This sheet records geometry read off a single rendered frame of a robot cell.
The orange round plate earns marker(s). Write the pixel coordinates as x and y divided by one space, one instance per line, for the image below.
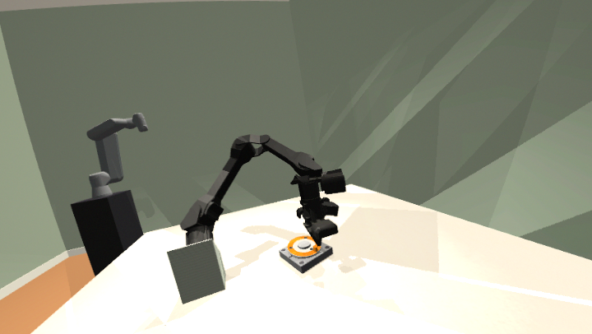
295 251

